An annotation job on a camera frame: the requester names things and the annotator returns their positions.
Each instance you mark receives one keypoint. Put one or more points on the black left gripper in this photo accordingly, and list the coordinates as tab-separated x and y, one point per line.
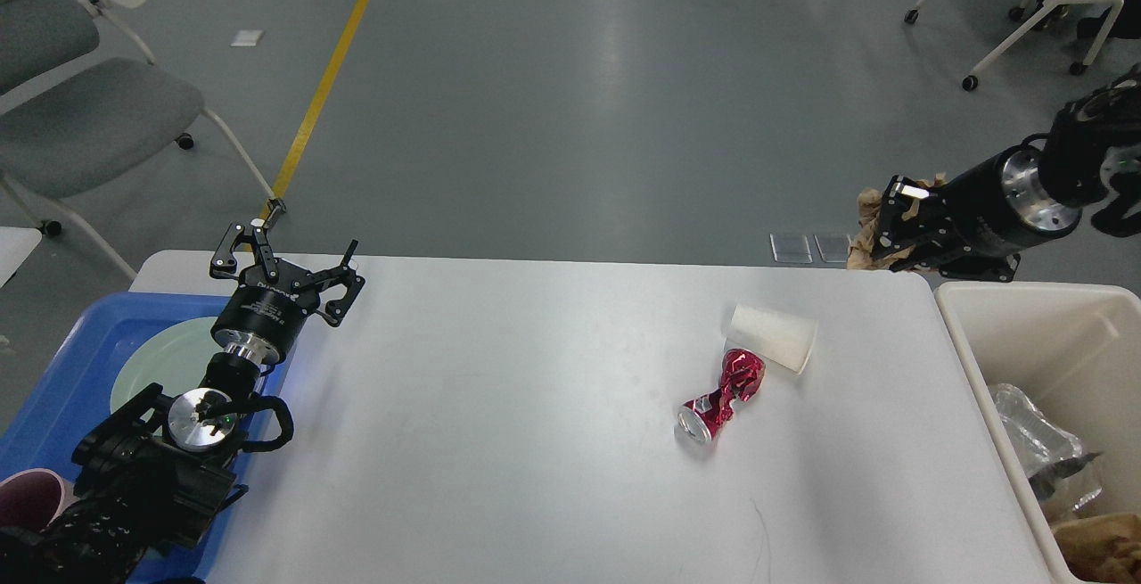
262	322

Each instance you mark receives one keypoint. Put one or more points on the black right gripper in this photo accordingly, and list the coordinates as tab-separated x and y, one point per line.
998	209

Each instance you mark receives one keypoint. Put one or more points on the brown paper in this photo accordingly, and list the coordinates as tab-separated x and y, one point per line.
865	254

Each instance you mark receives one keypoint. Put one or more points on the light green plate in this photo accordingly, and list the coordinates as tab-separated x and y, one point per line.
176	358

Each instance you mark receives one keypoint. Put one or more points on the crushed red can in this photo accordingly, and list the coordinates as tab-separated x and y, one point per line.
702	418

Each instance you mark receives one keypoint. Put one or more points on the aluminium foil tray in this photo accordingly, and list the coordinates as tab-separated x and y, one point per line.
1063	472

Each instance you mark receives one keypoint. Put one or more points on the brown paper bag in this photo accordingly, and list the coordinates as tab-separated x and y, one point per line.
1103	548

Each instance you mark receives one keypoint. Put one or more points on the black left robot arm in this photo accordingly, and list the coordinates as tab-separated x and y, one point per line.
159	469

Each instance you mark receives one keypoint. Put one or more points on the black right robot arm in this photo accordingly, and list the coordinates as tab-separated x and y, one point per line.
1090	157

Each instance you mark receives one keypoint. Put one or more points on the grey floor plate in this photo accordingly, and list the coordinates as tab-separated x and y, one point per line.
791	248
833	247

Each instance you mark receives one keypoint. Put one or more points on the beige plastic bin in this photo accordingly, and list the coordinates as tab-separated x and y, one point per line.
1074	349

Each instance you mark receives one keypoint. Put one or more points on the grey chair left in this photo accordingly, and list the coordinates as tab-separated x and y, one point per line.
97	125

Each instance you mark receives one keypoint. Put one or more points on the pink mug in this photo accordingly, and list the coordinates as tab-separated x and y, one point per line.
33	498

